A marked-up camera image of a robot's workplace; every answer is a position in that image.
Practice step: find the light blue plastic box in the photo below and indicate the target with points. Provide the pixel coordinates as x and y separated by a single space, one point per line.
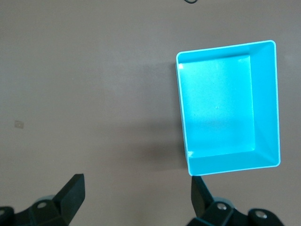
216 106

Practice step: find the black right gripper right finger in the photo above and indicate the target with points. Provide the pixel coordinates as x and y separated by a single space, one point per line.
204 207

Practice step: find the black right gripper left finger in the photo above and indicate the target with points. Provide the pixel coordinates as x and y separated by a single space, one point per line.
68 200

